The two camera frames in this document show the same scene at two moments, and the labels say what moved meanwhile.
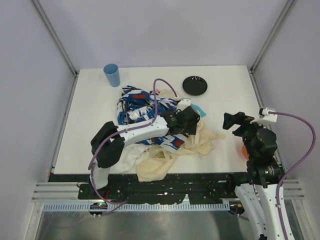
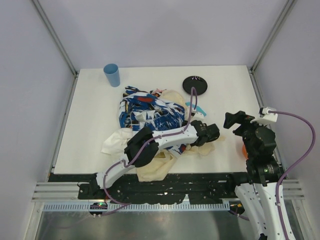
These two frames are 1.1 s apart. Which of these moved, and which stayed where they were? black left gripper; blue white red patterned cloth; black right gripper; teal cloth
Moved: black left gripper
Stayed: black right gripper; teal cloth; blue white red patterned cloth
